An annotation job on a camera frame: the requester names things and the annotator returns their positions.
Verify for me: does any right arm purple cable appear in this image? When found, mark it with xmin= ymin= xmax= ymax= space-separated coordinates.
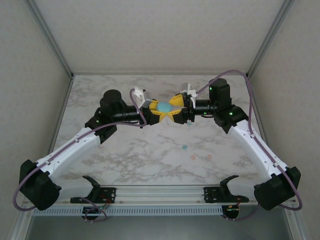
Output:
xmin=196 ymin=69 xmax=303 ymax=222

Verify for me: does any teal earbud charging case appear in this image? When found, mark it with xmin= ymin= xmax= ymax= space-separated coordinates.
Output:
xmin=156 ymin=101 xmax=173 ymax=114

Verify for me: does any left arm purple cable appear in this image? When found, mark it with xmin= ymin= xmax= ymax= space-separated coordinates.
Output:
xmin=12 ymin=89 xmax=149 ymax=223

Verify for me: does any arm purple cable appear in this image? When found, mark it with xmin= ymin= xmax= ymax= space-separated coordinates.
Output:
xmin=12 ymin=89 xmax=149 ymax=223
xmin=196 ymin=69 xmax=303 ymax=222

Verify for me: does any aluminium frame leg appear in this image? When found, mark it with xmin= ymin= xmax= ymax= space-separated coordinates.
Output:
xmin=7 ymin=204 xmax=33 ymax=240
xmin=283 ymin=203 xmax=310 ymax=240

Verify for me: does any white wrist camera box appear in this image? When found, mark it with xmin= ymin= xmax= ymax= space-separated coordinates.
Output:
xmin=180 ymin=82 xmax=199 ymax=103
xmin=131 ymin=86 xmax=154 ymax=109

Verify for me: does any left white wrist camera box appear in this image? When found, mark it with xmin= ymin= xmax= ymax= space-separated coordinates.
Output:
xmin=131 ymin=86 xmax=154 ymax=109

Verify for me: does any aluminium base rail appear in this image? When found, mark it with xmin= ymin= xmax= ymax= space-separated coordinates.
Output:
xmin=23 ymin=184 xmax=297 ymax=206

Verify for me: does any aluminium frame post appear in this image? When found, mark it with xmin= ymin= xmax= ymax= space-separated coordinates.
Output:
xmin=26 ymin=0 xmax=75 ymax=78
xmin=245 ymin=0 xmax=298 ymax=79

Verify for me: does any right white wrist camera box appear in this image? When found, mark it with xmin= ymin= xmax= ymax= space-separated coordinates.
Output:
xmin=180 ymin=82 xmax=199 ymax=103

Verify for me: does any aluminium table edge rail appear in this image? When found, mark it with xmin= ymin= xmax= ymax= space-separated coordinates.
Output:
xmin=48 ymin=76 xmax=76 ymax=187
xmin=244 ymin=77 xmax=280 ymax=185
xmin=71 ymin=71 xmax=249 ymax=77

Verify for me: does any grey slotted cable duct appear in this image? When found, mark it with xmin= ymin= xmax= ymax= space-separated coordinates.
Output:
xmin=32 ymin=206 xmax=224 ymax=217

